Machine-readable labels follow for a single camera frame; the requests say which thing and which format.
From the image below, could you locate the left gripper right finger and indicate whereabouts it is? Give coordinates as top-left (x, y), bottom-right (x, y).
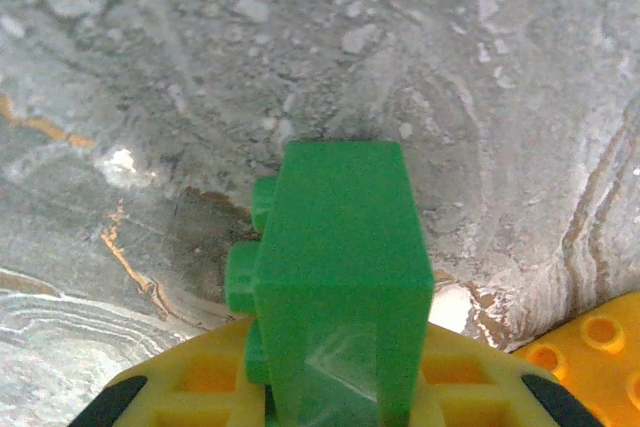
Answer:
top-left (521, 374), bottom-right (606, 427)

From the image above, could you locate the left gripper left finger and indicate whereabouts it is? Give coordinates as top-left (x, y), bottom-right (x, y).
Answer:
top-left (73, 375), bottom-right (149, 427)

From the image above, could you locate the small green lego brick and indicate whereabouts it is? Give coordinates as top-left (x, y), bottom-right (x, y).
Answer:
top-left (223, 139), bottom-right (435, 427)

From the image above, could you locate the small orange lego brick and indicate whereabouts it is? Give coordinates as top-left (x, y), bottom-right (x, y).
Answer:
top-left (513, 290), bottom-right (640, 427)

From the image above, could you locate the small yellow lego brick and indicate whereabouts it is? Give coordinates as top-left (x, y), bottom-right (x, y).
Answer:
top-left (102, 319), bottom-right (556, 427)

